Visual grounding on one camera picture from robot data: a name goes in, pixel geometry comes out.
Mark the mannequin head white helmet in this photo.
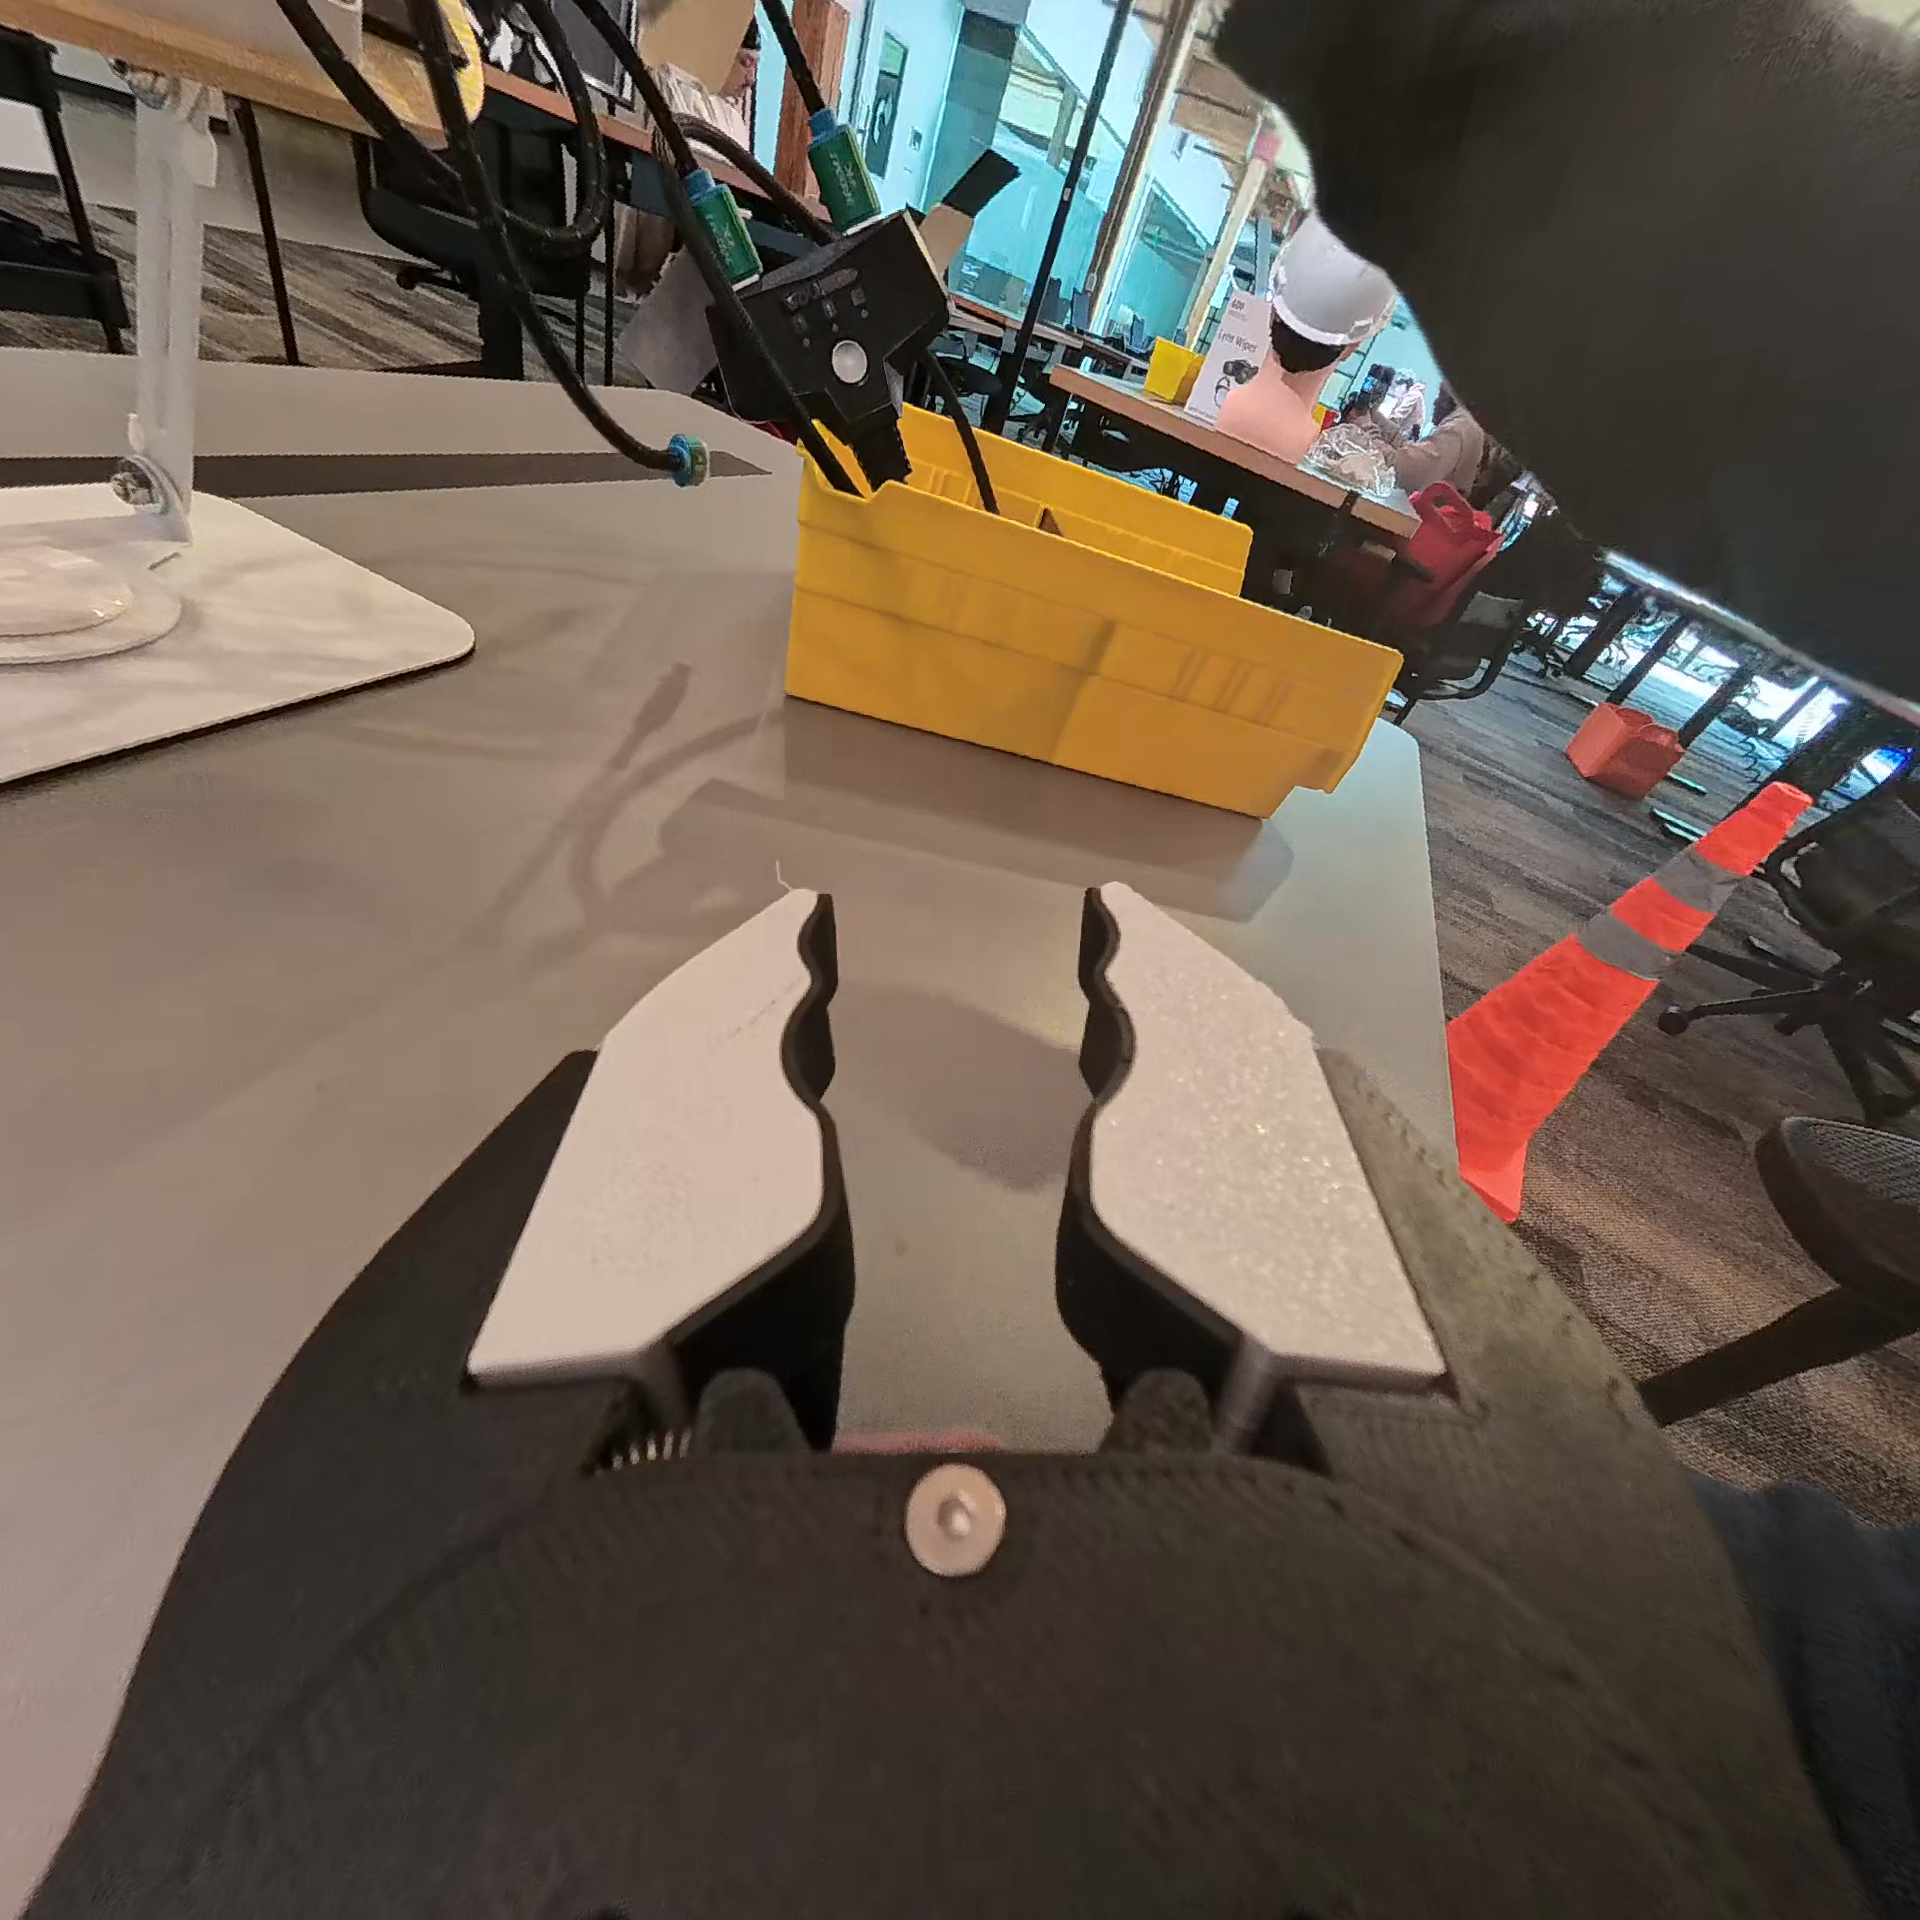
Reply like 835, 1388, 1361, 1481
1214, 210, 1408, 459

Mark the black office chair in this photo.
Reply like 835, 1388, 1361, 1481
1655, 795, 1920, 1127

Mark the person's right forearm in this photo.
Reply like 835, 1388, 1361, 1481
1214, 0, 1920, 708

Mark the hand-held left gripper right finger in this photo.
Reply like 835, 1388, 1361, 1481
1059, 882, 1452, 1453

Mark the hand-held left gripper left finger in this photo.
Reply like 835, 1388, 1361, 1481
466, 889, 856, 1451

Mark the white tablet stand base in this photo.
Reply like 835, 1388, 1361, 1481
0, 75, 478, 783

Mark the black hdmi switch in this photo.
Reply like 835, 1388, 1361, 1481
707, 210, 1004, 520

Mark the thin braided hdmi cable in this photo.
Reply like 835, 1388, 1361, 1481
275, 0, 708, 492

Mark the orange plastic crate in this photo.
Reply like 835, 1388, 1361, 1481
1568, 702, 1685, 798

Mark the yellow plastic bin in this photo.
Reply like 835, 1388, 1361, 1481
783, 402, 1403, 821

